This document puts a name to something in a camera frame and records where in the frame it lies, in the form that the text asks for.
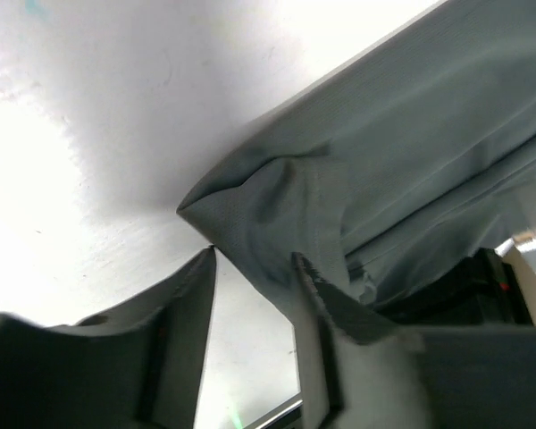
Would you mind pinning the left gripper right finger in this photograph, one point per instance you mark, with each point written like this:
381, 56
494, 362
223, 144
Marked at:
357, 369

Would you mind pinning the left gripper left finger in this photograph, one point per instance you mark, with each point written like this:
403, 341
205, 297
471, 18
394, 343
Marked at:
138, 364

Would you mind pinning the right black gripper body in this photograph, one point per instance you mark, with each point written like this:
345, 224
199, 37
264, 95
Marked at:
481, 289

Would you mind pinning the dark green t-shirt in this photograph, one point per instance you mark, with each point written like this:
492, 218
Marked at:
394, 170

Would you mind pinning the front aluminium rail frame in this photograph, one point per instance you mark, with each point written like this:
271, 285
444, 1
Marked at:
285, 416

